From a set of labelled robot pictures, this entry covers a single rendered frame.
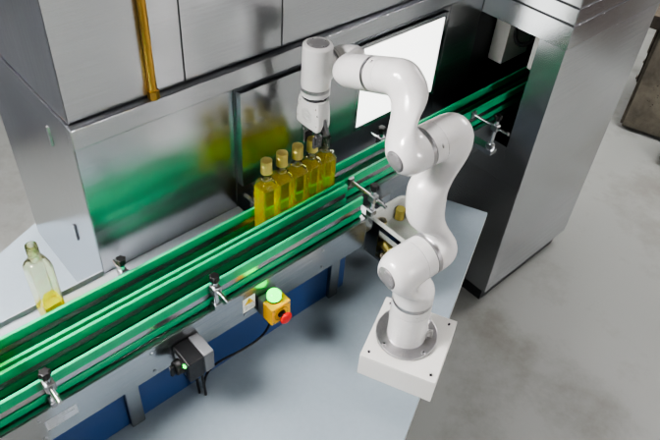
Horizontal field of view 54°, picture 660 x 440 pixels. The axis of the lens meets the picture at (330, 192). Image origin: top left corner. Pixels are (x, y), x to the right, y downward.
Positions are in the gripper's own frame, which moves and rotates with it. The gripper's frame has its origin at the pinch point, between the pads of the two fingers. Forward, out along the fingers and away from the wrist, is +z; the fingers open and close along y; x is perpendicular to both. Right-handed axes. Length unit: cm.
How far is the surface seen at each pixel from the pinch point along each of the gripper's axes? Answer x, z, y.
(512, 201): 98, 65, 21
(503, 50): 110, 10, -8
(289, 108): 0.8, -3.8, -12.0
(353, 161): 22.4, 21.7, -3.2
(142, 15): -43, -46, -13
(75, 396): -88, 30, 16
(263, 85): -8.9, -15.4, -12.0
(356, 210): 8.3, 24.3, 13.4
